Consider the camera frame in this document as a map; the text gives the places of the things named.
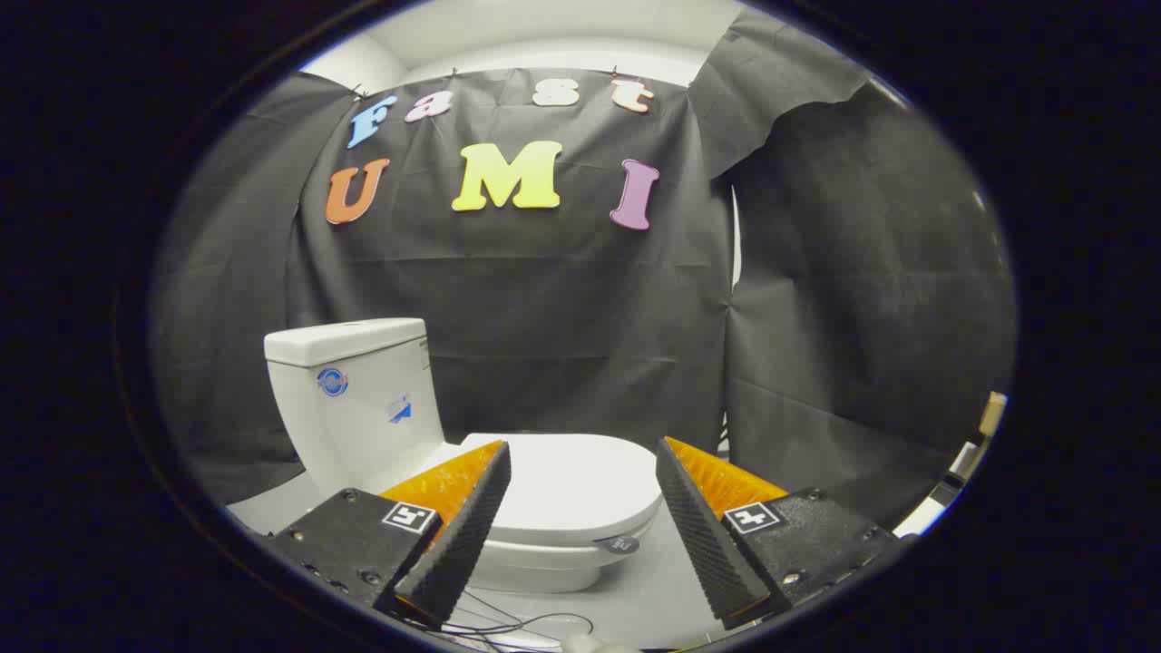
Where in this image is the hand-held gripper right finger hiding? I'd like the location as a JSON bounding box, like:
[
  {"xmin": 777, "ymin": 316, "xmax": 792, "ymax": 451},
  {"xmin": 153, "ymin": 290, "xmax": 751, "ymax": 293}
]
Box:
[{"xmin": 655, "ymin": 435, "xmax": 917, "ymax": 631}]

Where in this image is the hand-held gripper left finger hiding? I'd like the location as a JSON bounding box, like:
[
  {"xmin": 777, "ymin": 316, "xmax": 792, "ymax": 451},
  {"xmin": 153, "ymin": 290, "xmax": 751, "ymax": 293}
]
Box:
[{"xmin": 263, "ymin": 440, "xmax": 513, "ymax": 631}]

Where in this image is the white toilet lid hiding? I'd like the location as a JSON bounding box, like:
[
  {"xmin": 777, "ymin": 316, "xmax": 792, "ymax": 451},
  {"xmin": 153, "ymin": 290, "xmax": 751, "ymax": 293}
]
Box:
[{"xmin": 458, "ymin": 433, "xmax": 663, "ymax": 550}]

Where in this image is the white toilet seat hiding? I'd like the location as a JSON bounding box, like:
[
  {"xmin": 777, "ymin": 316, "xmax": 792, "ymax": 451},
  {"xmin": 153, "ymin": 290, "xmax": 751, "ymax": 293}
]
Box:
[{"xmin": 481, "ymin": 512, "xmax": 660, "ymax": 572}]

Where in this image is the white toilet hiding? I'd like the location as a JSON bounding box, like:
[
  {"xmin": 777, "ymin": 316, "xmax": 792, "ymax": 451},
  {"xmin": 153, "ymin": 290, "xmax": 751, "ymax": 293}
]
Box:
[{"xmin": 263, "ymin": 317, "xmax": 663, "ymax": 596}]

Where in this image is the white toilet tank cover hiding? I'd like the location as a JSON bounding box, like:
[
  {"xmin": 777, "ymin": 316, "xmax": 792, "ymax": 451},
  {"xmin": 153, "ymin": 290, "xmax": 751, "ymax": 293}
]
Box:
[{"xmin": 263, "ymin": 317, "xmax": 428, "ymax": 369}]

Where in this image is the black backdrop cloth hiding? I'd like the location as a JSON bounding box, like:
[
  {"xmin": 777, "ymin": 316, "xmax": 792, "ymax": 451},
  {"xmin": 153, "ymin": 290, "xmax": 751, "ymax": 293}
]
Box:
[{"xmin": 150, "ymin": 7, "xmax": 1019, "ymax": 531}]

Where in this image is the thin black cable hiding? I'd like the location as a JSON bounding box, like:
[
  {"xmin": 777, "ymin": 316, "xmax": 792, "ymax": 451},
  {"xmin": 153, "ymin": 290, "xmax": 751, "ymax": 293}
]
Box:
[{"xmin": 443, "ymin": 588, "xmax": 596, "ymax": 650}]

